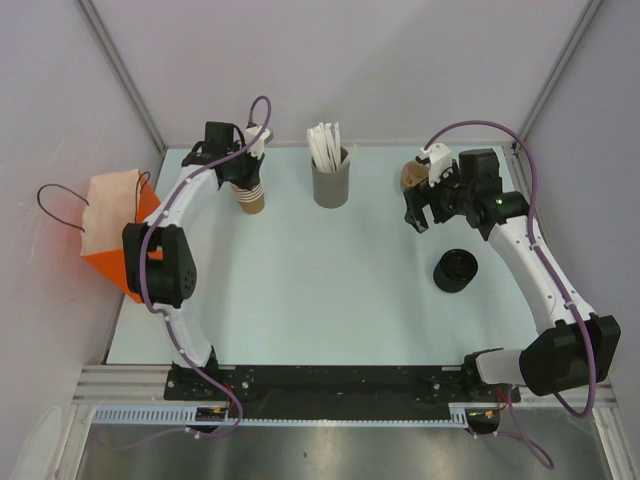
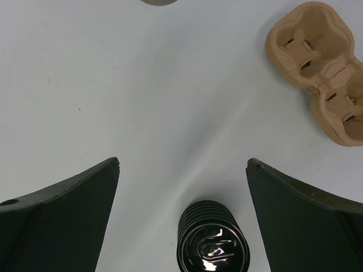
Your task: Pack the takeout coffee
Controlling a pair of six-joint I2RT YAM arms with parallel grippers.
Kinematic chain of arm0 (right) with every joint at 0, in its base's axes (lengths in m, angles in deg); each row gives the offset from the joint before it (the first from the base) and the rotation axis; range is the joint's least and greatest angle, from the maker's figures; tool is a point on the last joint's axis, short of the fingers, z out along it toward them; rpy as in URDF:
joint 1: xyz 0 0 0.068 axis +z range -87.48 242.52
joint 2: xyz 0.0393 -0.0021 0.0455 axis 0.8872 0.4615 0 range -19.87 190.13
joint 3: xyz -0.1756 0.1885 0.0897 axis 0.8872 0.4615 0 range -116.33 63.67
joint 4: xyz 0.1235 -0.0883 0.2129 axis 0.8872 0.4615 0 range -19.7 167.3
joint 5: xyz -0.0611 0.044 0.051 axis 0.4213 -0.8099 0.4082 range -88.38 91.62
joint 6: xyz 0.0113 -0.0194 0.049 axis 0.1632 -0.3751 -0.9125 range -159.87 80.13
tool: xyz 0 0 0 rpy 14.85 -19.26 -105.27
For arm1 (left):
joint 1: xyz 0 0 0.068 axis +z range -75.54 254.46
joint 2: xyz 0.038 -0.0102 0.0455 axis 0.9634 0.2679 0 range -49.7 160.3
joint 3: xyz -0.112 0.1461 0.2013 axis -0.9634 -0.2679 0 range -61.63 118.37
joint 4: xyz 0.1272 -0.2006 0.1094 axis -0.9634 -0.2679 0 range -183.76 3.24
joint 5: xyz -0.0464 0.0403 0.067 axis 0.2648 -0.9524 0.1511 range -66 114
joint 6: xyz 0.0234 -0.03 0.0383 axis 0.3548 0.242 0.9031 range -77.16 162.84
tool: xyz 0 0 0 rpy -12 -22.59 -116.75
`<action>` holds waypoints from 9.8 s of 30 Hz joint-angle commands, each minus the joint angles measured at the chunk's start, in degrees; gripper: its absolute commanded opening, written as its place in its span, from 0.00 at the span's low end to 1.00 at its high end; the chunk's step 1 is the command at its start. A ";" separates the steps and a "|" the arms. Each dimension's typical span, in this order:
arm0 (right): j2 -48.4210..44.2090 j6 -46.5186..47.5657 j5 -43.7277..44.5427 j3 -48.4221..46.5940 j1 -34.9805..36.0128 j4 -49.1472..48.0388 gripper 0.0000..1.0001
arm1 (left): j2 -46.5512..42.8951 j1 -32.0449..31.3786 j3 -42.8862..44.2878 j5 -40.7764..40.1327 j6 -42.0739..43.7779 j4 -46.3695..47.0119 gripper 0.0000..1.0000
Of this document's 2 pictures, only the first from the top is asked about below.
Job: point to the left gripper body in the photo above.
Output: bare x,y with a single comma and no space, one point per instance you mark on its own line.
243,169

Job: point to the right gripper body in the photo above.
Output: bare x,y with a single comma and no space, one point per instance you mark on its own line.
443,197

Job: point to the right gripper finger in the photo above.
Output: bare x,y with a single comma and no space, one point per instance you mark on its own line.
410,205
420,222

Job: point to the orange paper bag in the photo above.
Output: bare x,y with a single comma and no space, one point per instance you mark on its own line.
114,200

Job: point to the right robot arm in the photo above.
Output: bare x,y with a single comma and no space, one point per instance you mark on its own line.
575,346

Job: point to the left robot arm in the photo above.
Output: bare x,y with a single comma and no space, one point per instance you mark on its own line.
159,264

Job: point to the stack of brown paper cups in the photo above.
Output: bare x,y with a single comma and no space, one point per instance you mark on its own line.
250,200

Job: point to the grey stirrer holder cup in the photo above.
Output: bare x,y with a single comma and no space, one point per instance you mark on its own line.
331,190

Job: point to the white wrapped stirrers bundle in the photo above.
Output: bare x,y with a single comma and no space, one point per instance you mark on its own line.
324,141

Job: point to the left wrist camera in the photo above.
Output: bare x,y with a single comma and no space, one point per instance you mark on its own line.
257,139

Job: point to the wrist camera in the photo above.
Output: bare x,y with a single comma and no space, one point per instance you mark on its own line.
438,158
257,139

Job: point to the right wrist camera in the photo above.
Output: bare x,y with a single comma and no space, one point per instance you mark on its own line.
438,158

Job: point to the aluminium frame rail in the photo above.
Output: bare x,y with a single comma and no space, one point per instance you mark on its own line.
576,398

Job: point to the white slotted cable duct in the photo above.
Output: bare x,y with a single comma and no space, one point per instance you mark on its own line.
161,415

